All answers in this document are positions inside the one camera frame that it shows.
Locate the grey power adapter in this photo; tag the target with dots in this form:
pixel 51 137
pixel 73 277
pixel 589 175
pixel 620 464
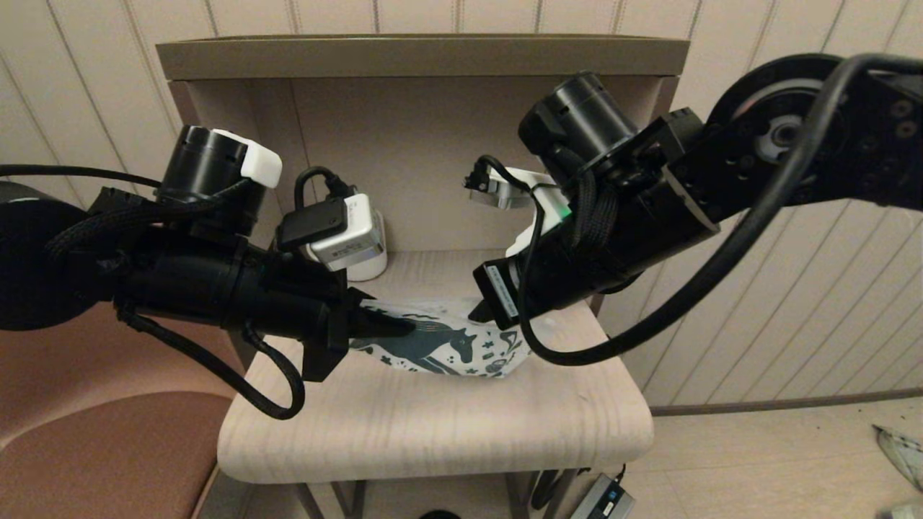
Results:
pixel 602 501

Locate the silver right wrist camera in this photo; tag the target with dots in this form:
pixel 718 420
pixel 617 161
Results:
pixel 505 194

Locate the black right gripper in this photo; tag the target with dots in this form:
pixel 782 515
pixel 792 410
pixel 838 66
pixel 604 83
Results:
pixel 591 252

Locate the patterned fabric item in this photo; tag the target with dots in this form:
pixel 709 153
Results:
pixel 901 454

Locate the light wood desk with hutch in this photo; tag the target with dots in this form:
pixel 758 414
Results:
pixel 433 432

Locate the white right camera bracket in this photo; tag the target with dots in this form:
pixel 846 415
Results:
pixel 523 245

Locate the pale floor object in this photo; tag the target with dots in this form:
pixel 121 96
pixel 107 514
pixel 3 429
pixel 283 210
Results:
pixel 905 512

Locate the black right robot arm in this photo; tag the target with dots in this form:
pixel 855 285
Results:
pixel 865 144

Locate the black rounded robot part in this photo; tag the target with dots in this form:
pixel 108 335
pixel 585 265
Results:
pixel 440 515

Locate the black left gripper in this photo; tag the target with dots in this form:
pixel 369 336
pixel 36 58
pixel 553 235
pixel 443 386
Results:
pixel 288 299

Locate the pink upholstered chair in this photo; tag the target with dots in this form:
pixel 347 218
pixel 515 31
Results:
pixel 108 461

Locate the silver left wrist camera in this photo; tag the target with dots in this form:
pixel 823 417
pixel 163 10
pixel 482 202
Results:
pixel 353 238

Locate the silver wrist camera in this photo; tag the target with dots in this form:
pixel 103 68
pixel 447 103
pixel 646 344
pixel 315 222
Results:
pixel 505 194
pixel 353 238

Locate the white ceramic mug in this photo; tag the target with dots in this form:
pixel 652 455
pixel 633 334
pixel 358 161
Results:
pixel 375 272

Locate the white horse-print zip pouch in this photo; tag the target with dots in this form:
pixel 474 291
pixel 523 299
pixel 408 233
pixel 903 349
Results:
pixel 461 360

